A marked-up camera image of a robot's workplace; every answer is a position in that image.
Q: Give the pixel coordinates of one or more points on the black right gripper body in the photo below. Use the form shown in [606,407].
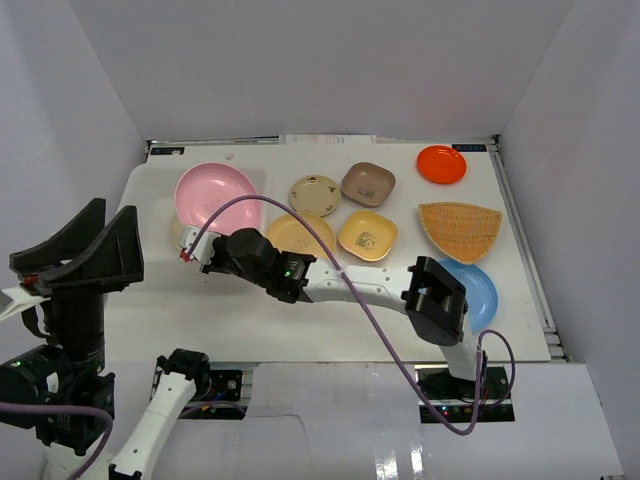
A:
[222,261]

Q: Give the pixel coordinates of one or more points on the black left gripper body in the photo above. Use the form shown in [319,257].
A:
[70,279]

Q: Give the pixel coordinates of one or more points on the yellow round plate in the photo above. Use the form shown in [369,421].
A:
[286,233]

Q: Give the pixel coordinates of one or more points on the pink round plate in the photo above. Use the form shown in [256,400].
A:
[203,189]

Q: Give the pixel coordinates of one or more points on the small beige floral plate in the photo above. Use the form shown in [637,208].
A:
[315,194]

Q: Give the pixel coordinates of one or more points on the yellow square dish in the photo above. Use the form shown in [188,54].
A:
[368,235]

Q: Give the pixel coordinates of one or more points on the brown square dish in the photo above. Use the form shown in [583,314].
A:
[368,184]

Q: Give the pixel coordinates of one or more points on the orange round plate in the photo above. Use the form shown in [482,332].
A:
[441,164]

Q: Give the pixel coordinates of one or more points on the woven wicker tray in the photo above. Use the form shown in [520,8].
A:
[463,232]

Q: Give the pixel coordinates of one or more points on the blue round plate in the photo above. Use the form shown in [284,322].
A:
[481,293]

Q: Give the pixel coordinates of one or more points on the cream white round plate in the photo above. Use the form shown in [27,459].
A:
[175,232]

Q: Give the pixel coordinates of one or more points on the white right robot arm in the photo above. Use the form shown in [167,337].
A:
[432,298]

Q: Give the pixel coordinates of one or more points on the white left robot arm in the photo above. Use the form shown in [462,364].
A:
[61,389]

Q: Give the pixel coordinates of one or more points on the white plastic bin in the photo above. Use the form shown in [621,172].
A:
[151,189]

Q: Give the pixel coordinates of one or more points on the papers at back edge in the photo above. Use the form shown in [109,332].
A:
[327,139]

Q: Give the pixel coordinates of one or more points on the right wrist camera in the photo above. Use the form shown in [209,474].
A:
[197,248]

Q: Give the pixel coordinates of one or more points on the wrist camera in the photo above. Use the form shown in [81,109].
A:
[197,248]
[16,300]

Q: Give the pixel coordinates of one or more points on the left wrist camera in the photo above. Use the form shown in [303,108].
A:
[16,300]

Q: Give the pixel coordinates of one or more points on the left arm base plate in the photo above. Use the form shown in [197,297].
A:
[221,385]

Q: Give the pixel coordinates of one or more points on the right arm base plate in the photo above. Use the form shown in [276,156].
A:
[453,397]

